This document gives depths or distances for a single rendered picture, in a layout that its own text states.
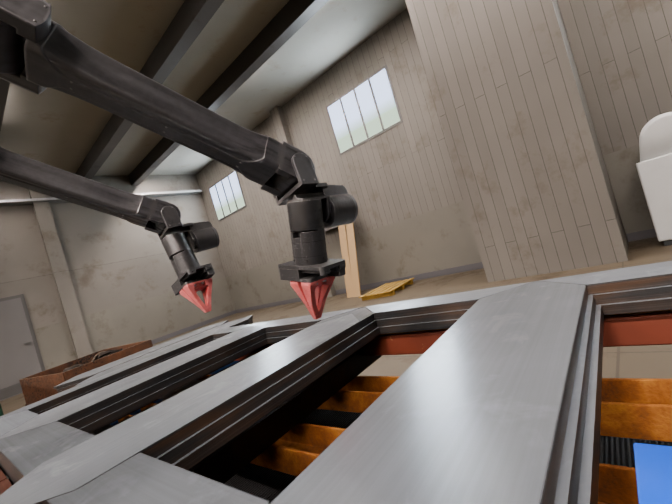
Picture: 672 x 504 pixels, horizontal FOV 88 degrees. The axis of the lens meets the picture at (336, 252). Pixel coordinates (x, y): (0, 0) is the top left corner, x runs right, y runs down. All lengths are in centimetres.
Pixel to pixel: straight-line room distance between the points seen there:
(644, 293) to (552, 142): 453
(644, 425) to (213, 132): 71
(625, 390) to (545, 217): 455
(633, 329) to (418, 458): 51
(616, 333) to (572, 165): 446
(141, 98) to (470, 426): 52
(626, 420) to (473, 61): 521
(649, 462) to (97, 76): 60
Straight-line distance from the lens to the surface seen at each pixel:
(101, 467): 57
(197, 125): 54
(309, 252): 56
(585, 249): 522
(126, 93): 54
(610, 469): 54
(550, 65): 533
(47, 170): 95
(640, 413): 66
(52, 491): 58
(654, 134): 569
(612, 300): 73
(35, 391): 448
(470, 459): 31
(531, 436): 33
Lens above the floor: 104
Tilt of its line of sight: level
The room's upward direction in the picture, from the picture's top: 16 degrees counter-clockwise
